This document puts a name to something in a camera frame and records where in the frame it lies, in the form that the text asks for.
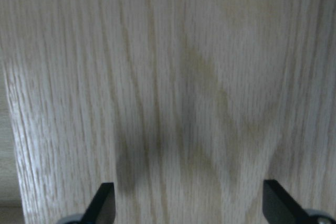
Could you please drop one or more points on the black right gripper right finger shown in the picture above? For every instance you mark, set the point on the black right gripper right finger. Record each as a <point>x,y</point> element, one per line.
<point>280,207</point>

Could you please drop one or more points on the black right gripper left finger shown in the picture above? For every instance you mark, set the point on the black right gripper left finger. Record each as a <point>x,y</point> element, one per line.
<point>102,208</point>

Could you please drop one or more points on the wooden drawer cabinet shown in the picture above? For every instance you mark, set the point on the wooden drawer cabinet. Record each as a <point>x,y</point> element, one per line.
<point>186,105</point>

